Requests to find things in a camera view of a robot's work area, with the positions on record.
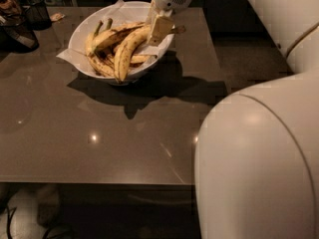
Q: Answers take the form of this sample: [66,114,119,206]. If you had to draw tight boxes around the yellow spotted banana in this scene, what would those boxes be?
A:
[114,25,160,84]

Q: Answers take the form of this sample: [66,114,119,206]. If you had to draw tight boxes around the white paper liner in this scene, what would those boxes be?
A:
[56,0,175,80]

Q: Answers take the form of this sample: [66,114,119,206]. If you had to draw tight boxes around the dark cabinet front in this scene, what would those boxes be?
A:
[76,0,266,35]

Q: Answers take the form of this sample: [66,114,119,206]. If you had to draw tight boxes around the black mesh pen cup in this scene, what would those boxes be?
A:
[21,0,52,31]

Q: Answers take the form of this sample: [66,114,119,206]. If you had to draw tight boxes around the small lower right banana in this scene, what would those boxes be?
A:
[131,55,151,64]

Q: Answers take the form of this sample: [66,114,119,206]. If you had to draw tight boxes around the left green-stemmed banana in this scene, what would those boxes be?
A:
[85,20,104,57]

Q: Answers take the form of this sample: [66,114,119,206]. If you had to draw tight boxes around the long dark-streaked banana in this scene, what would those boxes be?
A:
[92,22,145,54]

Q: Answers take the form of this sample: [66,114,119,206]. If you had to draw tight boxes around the black floor cable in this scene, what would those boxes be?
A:
[4,205,76,239]

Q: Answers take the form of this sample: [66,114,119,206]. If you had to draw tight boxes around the white bowl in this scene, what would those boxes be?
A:
[68,1,175,87]

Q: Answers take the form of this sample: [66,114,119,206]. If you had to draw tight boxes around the bottom brown spotted banana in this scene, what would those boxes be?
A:
[87,56,115,77]

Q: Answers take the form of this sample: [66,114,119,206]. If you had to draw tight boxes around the black mesh tray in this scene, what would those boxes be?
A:
[0,15,39,53]

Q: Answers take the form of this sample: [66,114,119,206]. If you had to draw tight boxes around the small packet on table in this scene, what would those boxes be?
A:
[50,13,65,22]

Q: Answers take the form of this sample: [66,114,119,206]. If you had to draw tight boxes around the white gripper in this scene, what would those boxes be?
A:
[145,0,192,46]

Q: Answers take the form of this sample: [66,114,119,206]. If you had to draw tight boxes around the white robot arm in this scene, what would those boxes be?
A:
[194,0,319,239]

